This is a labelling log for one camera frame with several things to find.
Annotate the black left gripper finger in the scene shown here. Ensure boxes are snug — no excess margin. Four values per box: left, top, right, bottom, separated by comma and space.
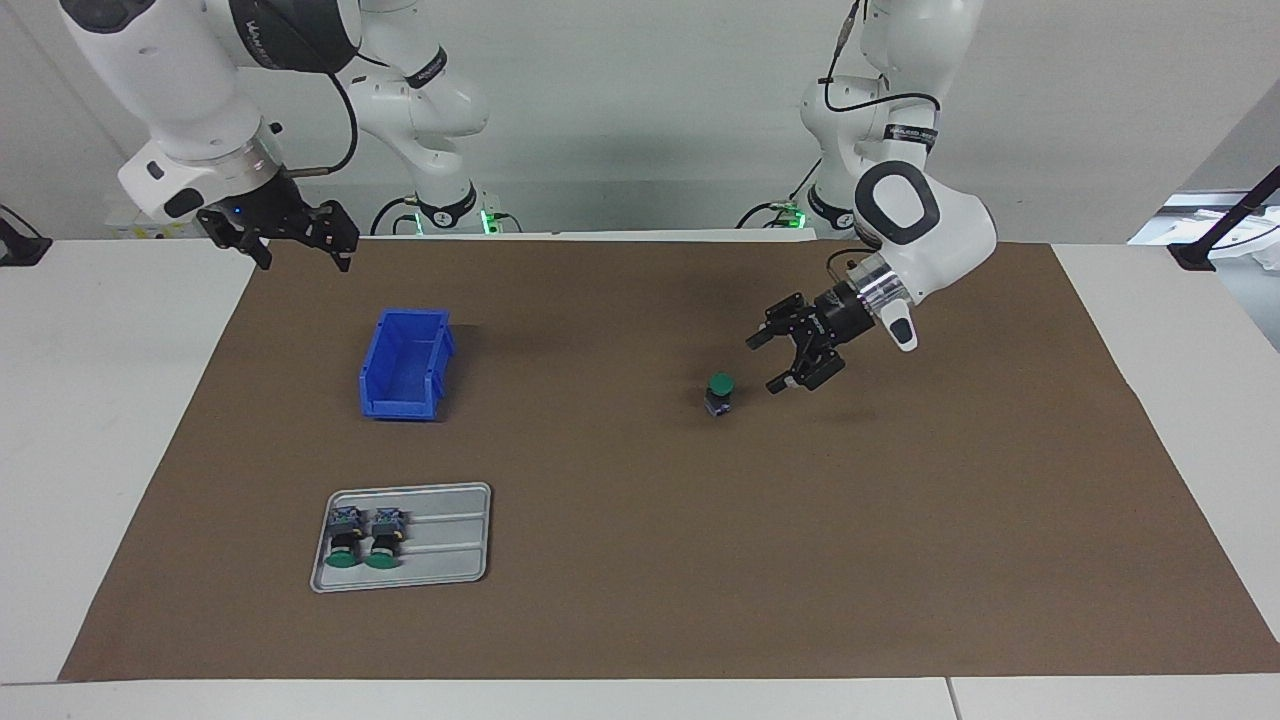
765, 335, 847, 394
745, 292, 816, 351

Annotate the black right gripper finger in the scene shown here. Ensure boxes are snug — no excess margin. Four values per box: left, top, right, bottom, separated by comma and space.
197, 208, 273, 273
298, 200, 360, 273

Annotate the white and yellow box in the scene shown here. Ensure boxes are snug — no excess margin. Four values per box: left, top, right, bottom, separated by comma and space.
105, 195, 201, 241

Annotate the blue plastic storage bin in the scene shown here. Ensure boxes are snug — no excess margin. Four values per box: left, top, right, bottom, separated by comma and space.
359, 309, 457, 422

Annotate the brown table mat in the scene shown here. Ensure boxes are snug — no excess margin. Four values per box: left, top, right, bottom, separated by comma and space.
58, 237, 1280, 683

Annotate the black table clamp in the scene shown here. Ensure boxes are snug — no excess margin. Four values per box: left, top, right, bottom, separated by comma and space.
0, 205, 53, 268

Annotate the silver metal tray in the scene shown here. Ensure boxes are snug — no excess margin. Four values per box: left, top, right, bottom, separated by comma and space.
309, 482, 493, 594

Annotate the black angled stand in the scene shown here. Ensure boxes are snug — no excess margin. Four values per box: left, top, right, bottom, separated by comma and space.
1167, 165, 1280, 273

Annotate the black base cable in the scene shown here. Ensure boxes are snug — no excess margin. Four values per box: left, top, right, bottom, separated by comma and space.
738, 150, 826, 231
370, 193, 421, 238

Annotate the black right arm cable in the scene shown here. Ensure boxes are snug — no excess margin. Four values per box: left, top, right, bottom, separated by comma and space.
288, 60, 359, 179

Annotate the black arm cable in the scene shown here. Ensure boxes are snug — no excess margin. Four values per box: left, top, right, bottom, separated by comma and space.
822, 0, 943, 113
288, 60, 359, 179

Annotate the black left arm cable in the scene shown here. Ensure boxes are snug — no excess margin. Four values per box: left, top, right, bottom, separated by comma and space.
822, 0, 943, 113

